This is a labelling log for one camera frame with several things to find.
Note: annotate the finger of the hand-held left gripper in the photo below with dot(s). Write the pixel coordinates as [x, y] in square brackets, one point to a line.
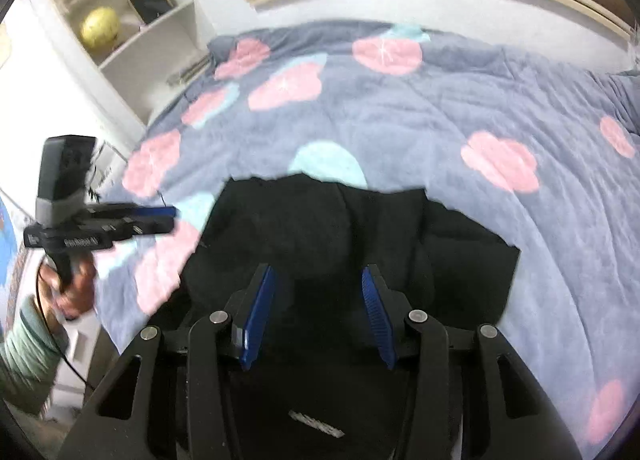
[150, 219]

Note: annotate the yellow ball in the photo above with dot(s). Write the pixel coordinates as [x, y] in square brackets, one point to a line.
[100, 26]

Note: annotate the black hooded jacket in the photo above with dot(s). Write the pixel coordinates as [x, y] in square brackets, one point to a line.
[320, 225]

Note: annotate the white bookshelf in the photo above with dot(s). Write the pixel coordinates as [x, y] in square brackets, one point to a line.
[145, 45]

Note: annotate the bundle of grey sticks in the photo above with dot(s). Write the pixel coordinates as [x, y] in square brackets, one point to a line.
[187, 71]

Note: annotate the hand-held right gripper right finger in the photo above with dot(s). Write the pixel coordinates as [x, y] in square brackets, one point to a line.
[377, 315]

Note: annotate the person's left hand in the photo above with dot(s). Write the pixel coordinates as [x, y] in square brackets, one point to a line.
[75, 297]

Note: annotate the person's left forearm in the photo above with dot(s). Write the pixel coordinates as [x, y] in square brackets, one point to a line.
[27, 355]

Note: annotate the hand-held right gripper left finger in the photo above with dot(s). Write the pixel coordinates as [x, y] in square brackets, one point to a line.
[257, 315]

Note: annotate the grey floral blanket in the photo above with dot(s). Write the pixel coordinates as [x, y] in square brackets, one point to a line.
[425, 105]

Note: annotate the small framed chalkboard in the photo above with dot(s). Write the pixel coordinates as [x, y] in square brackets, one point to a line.
[151, 2]

